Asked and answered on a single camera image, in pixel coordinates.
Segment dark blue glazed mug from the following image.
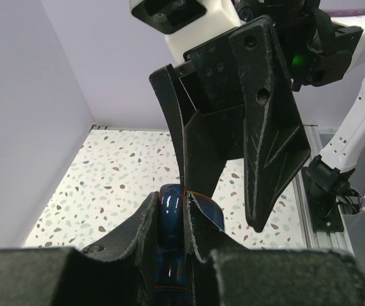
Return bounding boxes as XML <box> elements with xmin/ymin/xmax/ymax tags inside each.
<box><xmin>153</xmin><ymin>183</ymin><xmax>227</xmax><ymax>291</ymax></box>

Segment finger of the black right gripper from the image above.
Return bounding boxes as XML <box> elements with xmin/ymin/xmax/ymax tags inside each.
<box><xmin>149</xmin><ymin>64</ymin><xmax>243</xmax><ymax>197</ymax></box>

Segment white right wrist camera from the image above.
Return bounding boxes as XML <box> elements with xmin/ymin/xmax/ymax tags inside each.
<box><xmin>129</xmin><ymin>0</ymin><xmax>241</xmax><ymax>64</ymax></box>

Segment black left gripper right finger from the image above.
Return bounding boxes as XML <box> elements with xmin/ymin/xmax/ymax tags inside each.
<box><xmin>184</xmin><ymin>193</ymin><xmax>365</xmax><ymax>305</ymax></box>

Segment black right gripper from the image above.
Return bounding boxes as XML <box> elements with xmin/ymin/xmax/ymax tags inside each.
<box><xmin>182</xmin><ymin>1</ymin><xmax>362</xmax><ymax>232</ymax></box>

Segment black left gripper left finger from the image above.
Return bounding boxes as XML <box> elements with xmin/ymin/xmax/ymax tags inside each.
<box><xmin>0</xmin><ymin>192</ymin><xmax>158</xmax><ymax>305</ymax></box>

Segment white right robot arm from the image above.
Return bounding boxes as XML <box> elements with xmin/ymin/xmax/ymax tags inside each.
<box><xmin>131</xmin><ymin>1</ymin><xmax>365</xmax><ymax>232</ymax></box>

